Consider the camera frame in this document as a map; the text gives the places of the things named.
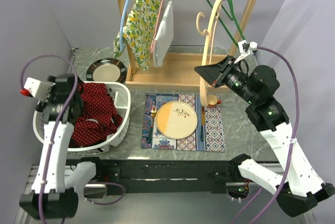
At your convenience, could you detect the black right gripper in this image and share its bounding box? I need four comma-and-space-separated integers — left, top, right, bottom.
194, 54, 258, 104

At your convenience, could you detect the green velvet hanger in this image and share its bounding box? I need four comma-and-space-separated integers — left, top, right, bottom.
202, 0, 247, 48

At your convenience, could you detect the red polka dot garment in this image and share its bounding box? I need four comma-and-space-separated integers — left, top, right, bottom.
69, 83, 123, 148

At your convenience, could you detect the light grey garment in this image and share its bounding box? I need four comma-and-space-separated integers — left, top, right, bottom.
152, 1, 174, 68

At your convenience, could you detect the lemon print garment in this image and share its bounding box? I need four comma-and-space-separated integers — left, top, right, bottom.
113, 0, 161, 71

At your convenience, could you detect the pink wire hanger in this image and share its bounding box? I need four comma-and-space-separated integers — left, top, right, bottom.
150, 0, 171, 54

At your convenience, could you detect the blue plastic hanger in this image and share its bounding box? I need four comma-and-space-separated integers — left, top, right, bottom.
119, 0, 151, 53

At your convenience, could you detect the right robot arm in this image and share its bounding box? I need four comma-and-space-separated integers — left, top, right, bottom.
194, 56, 334, 217

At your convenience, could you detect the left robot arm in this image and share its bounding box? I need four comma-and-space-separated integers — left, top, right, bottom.
19, 74, 104, 223

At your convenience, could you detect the orange cup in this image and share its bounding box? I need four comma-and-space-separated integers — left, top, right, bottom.
207, 94, 222, 108

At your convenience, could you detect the black rimmed plate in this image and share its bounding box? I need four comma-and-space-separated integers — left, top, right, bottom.
85, 58, 127, 83

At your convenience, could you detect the white laundry basket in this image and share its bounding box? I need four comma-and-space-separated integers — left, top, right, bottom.
32, 80, 131, 156

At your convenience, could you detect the orange cream plate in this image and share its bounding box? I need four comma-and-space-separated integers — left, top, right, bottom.
155, 101, 198, 139

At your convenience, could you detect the wooden clothes rack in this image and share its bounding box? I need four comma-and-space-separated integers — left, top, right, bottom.
118, 0, 256, 91

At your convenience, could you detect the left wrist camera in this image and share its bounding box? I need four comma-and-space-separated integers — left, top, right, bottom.
20, 77, 54, 102

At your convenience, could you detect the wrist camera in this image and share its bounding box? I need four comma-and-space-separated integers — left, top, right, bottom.
234, 40, 258, 64
20, 77, 54, 102

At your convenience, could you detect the knife with green handle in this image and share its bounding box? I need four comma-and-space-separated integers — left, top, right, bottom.
200, 106, 205, 142

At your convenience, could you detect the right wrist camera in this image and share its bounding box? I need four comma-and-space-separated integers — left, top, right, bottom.
234, 40, 258, 64

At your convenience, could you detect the gold fork green handle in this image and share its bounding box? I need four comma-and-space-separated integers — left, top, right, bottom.
147, 106, 157, 144

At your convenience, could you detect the black base frame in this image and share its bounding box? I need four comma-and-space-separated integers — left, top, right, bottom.
82, 157, 248, 196

